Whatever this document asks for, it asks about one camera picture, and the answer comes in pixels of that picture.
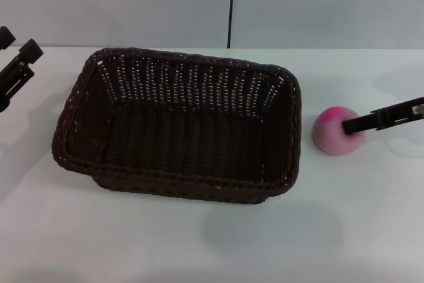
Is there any pink round peach toy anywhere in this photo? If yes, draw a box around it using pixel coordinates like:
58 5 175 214
311 106 366 156

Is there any black woven wicker basket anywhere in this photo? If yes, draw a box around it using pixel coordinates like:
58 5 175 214
51 46 303 205

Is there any black vertical wall strip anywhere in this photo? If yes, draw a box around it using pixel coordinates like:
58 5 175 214
227 0 236 48

